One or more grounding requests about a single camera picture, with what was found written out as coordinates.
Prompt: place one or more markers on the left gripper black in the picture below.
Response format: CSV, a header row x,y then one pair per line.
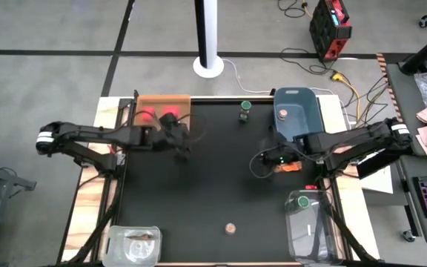
x,y
171,135

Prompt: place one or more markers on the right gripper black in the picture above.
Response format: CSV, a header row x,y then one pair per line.
x,y
284,154

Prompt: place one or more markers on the orange red spice packet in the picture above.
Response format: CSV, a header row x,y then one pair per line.
x,y
291,168

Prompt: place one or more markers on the cork-lidded glass spice jar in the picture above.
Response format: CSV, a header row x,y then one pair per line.
x,y
282,114
230,228

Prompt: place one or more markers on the red cube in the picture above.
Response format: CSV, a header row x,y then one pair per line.
x,y
172,110

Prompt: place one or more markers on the green-capped spice jar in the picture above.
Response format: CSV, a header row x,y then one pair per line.
x,y
302,202
245,109

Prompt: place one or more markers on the red-capped spice jar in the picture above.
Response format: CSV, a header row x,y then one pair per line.
x,y
148,113

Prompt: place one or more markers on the brown silver spice packet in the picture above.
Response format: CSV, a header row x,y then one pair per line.
x,y
139,235

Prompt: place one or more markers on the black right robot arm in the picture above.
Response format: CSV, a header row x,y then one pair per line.
x,y
347,142

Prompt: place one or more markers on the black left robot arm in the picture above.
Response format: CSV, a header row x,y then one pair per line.
x,y
87,131

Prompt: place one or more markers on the blue plastic bin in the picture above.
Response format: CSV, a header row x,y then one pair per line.
x,y
302,111

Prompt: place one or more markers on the orange plastic bin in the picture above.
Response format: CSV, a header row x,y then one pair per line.
x,y
158,102

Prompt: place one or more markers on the clear oblong plastic bin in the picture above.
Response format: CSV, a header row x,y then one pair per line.
x,y
310,233

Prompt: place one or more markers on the white paper sheet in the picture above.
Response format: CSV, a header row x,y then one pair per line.
x,y
378,184

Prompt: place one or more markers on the clear square plastic bin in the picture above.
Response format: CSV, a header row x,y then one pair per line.
x,y
132,252

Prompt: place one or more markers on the white black pole with base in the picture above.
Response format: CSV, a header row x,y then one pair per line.
x,y
208,37

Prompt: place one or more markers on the red black crate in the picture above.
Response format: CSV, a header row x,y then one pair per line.
x,y
326,29

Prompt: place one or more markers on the black desk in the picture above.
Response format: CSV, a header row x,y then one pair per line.
x,y
402,96

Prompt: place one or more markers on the desk caster wheel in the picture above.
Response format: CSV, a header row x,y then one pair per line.
x,y
408,236

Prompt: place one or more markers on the chair caster wheel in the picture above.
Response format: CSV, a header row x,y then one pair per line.
x,y
425,20

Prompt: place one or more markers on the black slanted post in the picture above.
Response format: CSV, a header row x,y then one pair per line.
x,y
424,52

